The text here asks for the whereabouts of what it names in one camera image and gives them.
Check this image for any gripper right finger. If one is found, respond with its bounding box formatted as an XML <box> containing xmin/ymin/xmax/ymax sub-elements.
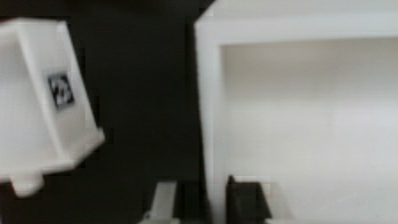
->
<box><xmin>225</xmin><ymin>176</ymin><xmax>291</xmax><ymax>224</ymax></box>

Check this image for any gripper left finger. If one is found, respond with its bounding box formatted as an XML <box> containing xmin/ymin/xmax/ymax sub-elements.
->
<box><xmin>140</xmin><ymin>181</ymin><xmax>204</xmax><ymax>224</ymax></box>

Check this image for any white drawer with knob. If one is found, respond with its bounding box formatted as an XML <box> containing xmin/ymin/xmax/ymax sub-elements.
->
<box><xmin>0</xmin><ymin>18</ymin><xmax>104</xmax><ymax>197</ymax></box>

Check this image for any white drawer cabinet frame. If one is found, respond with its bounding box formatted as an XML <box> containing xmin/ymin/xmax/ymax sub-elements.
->
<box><xmin>195</xmin><ymin>0</ymin><xmax>398</xmax><ymax>224</ymax></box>

